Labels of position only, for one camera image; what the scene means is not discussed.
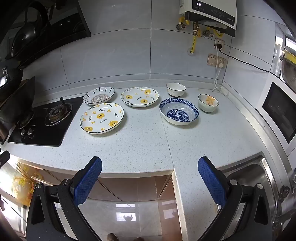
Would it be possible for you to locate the white striped patterned plate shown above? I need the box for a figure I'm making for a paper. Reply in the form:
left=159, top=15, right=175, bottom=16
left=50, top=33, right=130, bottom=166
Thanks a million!
left=83, top=87, right=115, bottom=106

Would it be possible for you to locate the stainless steel sink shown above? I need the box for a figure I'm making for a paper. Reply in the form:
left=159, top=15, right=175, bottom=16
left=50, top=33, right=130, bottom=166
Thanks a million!
left=217, top=152, right=292, bottom=241

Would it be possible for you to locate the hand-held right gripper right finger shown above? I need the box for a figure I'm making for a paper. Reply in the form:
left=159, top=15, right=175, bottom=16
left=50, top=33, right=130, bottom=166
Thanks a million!
left=197, top=156, right=273, bottom=241

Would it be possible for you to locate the white yellow bear plate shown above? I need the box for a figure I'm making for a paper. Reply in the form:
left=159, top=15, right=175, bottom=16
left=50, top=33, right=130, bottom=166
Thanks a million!
left=80, top=102, right=125, bottom=135
left=121, top=86, right=160, bottom=107

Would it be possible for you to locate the white power cable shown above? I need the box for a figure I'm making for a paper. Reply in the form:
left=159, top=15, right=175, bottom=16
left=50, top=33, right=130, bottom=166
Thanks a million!
left=212, top=62, right=230, bottom=96

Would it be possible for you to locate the yellow gas hose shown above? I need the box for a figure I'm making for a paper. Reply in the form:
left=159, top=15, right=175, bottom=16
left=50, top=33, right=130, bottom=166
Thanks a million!
left=191, top=22, right=200, bottom=54

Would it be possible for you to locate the black gas stove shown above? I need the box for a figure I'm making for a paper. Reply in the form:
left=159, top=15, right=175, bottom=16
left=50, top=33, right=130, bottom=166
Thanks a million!
left=7, top=96, right=84, bottom=147

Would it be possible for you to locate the black range hood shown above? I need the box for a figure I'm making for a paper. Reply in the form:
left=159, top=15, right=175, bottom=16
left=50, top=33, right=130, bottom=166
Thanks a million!
left=0, top=0, right=91, bottom=69

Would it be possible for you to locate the window frame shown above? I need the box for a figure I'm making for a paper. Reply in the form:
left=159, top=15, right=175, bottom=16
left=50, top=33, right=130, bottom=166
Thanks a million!
left=275, top=23, right=296, bottom=79

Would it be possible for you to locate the steel scouring pad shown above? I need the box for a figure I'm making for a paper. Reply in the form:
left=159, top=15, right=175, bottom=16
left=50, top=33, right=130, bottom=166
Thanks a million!
left=279, top=185, right=291, bottom=204

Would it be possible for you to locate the yellow plastic bag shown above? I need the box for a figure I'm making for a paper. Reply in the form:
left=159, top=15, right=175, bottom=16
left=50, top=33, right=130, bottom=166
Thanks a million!
left=13, top=162, right=44, bottom=207

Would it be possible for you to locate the black lidded wok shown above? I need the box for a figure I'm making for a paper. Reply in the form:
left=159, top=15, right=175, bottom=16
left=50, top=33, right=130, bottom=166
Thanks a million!
left=0, top=59, right=23, bottom=93

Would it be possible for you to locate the blue floral porcelain bowl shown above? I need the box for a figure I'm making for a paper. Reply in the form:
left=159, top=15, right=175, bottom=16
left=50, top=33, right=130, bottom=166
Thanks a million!
left=159, top=98, right=199, bottom=126

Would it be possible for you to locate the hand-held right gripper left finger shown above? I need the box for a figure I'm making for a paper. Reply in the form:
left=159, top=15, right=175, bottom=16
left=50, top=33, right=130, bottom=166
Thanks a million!
left=25, top=156, right=103, bottom=241

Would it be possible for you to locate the white water heater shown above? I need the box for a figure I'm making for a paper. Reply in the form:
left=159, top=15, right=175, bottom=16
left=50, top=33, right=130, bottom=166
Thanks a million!
left=184, top=0, right=237, bottom=37

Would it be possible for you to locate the beige double wall socket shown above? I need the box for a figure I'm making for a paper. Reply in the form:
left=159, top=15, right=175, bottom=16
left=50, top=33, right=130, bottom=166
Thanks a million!
left=208, top=54, right=226, bottom=68

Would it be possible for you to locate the white microwave oven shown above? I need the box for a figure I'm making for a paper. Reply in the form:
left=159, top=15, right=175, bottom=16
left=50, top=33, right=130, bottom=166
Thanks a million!
left=257, top=81, right=296, bottom=151

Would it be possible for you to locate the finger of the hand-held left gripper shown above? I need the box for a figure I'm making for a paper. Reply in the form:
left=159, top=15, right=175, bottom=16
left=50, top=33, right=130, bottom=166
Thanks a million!
left=0, top=151, right=11, bottom=167

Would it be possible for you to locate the steel basin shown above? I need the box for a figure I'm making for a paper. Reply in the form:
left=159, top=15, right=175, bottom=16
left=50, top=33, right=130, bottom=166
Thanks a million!
left=279, top=54, right=296, bottom=86

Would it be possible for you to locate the white bowl brown rim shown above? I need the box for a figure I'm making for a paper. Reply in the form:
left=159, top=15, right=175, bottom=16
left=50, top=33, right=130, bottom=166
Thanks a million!
left=166, top=82, right=186, bottom=97

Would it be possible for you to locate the small orange flower bowl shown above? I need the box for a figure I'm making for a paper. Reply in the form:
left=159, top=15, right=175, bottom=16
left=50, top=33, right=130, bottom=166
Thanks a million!
left=198, top=94, right=219, bottom=113

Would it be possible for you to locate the black power cable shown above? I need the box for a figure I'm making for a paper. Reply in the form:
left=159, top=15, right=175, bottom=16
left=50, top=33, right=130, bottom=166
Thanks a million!
left=216, top=45, right=281, bottom=78

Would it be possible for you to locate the yellow basin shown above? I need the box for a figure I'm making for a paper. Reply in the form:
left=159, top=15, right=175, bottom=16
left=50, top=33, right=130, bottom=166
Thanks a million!
left=283, top=46, right=296, bottom=61

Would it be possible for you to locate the large black wok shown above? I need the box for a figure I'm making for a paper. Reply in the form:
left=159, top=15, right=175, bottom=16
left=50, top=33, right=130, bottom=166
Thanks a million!
left=0, top=76, right=36, bottom=124

